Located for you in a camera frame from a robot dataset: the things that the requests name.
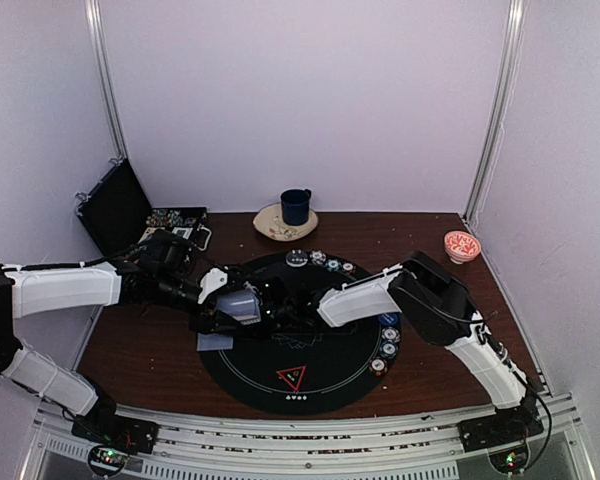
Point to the round black poker mat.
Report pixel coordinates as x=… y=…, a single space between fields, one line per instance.
x=288 y=361

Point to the green chips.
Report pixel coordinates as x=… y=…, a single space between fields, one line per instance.
x=333 y=265

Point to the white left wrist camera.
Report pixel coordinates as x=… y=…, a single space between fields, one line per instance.
x=210 y=282

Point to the blue small blind button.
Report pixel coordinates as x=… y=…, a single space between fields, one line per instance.
x=389 y=319

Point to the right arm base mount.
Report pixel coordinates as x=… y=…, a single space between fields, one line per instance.
x=506 y=441

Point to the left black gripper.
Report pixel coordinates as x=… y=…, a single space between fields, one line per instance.
x=207 y=322

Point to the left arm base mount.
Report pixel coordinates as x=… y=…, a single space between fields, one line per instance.
x=112 y=452

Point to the green fifty poker chip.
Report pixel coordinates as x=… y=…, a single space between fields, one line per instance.
x=388 y=350

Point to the blue playing card deck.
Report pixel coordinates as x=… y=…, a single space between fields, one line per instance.
x=243 y=306

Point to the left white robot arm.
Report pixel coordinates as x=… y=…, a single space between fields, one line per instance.
x=145 y=273

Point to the dealt card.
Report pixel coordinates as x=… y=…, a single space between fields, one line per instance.
x=214 y=342

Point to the red patterned small bowl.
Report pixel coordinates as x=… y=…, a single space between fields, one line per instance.
x=461 y=247

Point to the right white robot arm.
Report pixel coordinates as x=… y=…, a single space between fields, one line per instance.
x=440 y=310

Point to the dark blue mug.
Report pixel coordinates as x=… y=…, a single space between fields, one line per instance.
x=295 y=206

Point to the black poker set case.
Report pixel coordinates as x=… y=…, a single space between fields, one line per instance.
x=117 y=213

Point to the red triangle all-in marker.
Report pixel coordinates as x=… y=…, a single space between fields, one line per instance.
x=292 y=377

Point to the orange hundred chip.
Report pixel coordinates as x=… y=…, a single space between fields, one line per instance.
x=348 y=268
x=378 y=367

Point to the blue ten poker chip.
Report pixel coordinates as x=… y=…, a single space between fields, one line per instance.
x=391 y=334

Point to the beige ceramic saucer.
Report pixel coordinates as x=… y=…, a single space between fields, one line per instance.
x=269 y=222

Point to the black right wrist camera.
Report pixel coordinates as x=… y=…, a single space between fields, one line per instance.
x=270 y=290

